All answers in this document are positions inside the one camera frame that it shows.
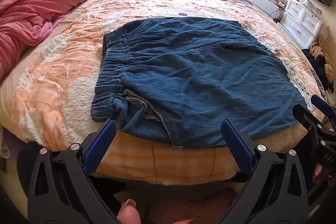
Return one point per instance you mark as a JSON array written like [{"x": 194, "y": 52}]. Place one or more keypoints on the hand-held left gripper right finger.
[{"x": 236, "y": 142}]

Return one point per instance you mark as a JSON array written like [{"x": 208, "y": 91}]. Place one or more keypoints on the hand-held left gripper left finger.
[{"x": 101, "y": 142}]

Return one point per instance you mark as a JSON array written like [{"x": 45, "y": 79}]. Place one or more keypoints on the person's right hand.
[{"x": 318, "y": 174}]

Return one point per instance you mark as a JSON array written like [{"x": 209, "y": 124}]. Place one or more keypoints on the peach quilted bedspread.
[{"x": 78, "y": 43}]

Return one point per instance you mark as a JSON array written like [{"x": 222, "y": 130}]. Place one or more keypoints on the pink blanket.
[{"x": 39, "y": 3}]

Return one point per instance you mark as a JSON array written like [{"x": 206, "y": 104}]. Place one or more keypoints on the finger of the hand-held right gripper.
[
  {"x": 304, "y": 116},
  {"x": 319, "y": 103}
]

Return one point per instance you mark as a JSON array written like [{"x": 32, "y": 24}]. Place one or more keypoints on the heap of brown dark clothes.
[{"x": 320, "y": 61}]

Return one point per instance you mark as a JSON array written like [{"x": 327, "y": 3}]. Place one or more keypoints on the blue denim jeans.
[{"x": 197, "y": 69}]

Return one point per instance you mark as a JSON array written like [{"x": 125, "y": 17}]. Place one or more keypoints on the white drawer cabinet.
[{"x": 299, "y": 27}]

